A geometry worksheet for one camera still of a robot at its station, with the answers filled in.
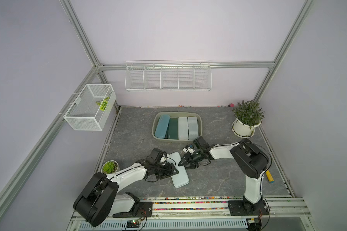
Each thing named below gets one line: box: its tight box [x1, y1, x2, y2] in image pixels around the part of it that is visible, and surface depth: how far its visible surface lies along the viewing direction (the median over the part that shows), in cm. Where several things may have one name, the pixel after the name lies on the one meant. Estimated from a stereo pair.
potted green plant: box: [231, 100, 265, 139], surface depth 93 cm
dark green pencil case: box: [164, 117, 179, 140], surface depth 106 cm
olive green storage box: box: [151, 111, 203, 142], surface depth 107 cm
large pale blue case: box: [168, 151, 190, 189], surface depth 84 cm
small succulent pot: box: [101, 160, 119, 176], surface depth 80 cm
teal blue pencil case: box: [154, 114, 171, 139], surface depth 107 cm
